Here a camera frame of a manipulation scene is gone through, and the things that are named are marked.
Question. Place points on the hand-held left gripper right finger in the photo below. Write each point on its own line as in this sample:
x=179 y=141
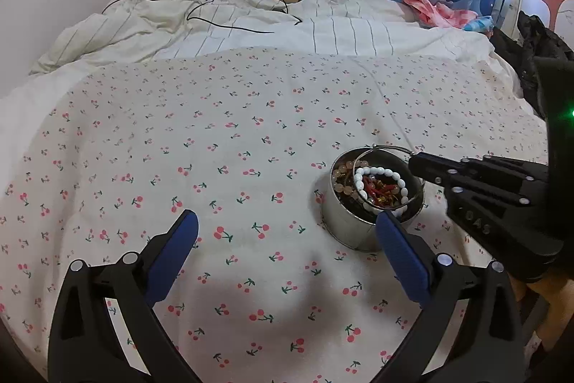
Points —
x=403 y=257

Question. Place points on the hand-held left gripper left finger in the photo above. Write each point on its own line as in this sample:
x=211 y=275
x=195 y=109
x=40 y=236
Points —
x=175 y=257

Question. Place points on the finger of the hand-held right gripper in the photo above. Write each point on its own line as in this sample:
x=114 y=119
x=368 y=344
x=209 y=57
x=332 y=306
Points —
x=502 y=167
x=484 y=185

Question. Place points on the round metal tin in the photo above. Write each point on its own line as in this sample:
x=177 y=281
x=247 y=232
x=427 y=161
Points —
x=345 y=226

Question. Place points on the black jacket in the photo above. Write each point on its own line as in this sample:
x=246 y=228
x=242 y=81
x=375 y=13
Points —
x=533 y=42

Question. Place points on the small blue cloth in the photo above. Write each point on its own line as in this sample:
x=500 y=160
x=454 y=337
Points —
x=480 y=24

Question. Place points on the cherry print bedsheet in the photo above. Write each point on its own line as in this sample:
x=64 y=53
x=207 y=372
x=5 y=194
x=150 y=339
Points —
x=224 y=118

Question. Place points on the pink patterned cloth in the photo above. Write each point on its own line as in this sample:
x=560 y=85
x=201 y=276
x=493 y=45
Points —
x=426 y=4

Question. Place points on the white striped duvet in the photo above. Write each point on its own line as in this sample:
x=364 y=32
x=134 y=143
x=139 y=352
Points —
x=358 y=33

